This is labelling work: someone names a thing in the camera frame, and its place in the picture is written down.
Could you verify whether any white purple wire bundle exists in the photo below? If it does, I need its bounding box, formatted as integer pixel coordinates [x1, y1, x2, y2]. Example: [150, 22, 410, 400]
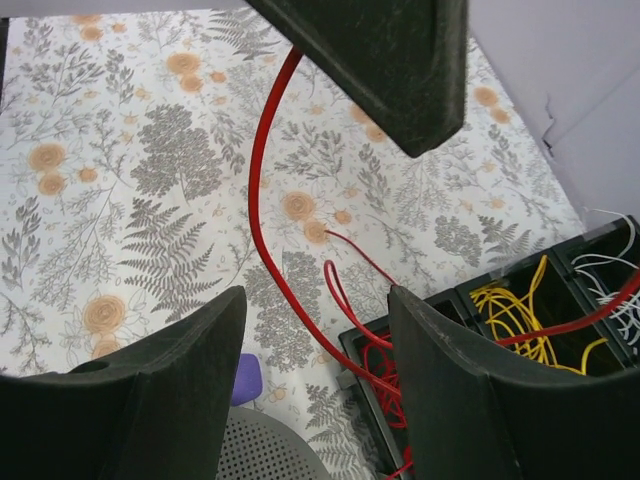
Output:
[569, 207, 640, 346]

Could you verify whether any grey perforated cable spool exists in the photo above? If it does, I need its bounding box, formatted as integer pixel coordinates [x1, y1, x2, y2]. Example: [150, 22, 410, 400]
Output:
[216, 407, 331, 480]

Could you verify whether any yellow wire bundle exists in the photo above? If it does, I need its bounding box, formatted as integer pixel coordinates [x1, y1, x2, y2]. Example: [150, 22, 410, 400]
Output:
[469, 254, 611, 376]

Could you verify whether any floral patterned table mat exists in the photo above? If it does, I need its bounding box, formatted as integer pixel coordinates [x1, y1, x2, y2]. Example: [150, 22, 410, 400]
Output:
[0, 7, 586, 480]

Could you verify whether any long red cable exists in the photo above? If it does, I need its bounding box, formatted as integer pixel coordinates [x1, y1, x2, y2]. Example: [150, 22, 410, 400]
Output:
[248, 47, 640, 401]

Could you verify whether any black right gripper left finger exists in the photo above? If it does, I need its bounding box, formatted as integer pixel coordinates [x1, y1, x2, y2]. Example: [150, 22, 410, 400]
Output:
[1, 286, 247, 479]

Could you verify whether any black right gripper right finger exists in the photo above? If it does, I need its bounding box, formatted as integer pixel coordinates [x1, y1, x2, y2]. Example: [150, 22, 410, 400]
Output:
[388, 286, 639, 479]

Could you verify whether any black compartment cable box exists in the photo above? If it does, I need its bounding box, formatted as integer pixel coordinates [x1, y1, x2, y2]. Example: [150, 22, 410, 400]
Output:
[339, 216, 639, 479]

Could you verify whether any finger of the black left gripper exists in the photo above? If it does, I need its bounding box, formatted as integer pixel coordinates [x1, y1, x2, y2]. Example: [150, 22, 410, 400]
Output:
[249, 0, 468, 158]

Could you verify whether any red wire bundle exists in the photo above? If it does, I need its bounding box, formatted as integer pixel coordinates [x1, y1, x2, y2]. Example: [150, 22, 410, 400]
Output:
[322, 229, 416, 480]

